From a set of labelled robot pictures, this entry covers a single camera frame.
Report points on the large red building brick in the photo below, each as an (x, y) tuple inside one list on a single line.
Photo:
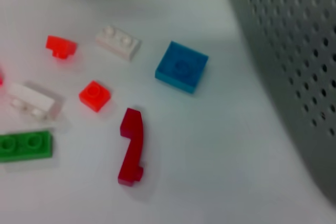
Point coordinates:
[(1, 79)]

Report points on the dark red curved brick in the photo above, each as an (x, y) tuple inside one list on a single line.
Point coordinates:
[(134, 142)]

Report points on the grey perforated storage bin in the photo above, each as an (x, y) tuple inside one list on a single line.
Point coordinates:
[(288, 51)]

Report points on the small red building brick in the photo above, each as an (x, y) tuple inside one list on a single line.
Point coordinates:
[(94, 96), (61, 47)]

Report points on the white building brick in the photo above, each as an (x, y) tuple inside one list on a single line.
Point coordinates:
[(31, 98), (118, 43)]

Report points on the blue square building brick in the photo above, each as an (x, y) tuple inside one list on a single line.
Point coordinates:
[(181, 66)]

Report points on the flat green building brick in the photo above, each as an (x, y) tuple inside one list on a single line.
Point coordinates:
[(23, 146)]

